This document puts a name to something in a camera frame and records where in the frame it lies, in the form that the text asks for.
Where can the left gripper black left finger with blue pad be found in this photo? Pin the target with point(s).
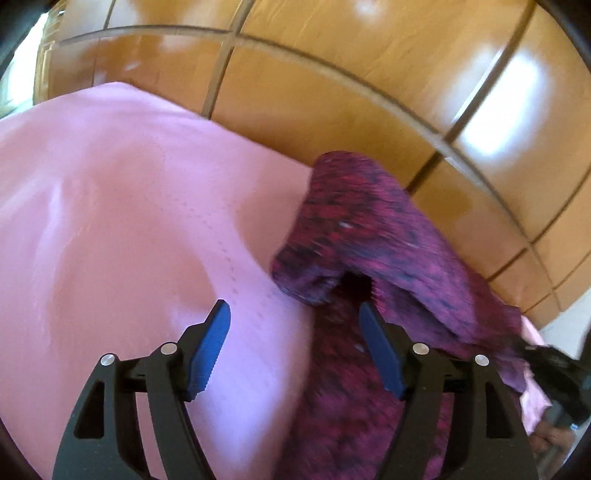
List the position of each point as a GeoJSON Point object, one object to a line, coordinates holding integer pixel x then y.
{"type": "Point", "coordinates": [102, 438]}

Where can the red floral patterned garment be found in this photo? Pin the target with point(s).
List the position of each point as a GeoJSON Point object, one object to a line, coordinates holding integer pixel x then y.
{"type": "Point", "coordinates": [359, 238]}

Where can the person's right hand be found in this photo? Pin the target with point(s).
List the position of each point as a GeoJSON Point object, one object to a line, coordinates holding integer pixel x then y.
{"type": "Point", "coordinates": [547, 436]}

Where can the pink bed sheet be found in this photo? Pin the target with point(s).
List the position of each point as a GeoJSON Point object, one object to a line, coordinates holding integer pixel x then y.
{"type": "Point", "coordinates": [124, 218]}

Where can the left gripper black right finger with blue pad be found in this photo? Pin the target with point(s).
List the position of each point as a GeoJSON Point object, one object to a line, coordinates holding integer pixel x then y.
{"type": "Point", "coordinates": [486, 438]}

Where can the wooden panelled headboard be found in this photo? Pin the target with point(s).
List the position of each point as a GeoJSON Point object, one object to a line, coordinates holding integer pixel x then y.
{"type": "Point", "coordinates": [480, 109]}

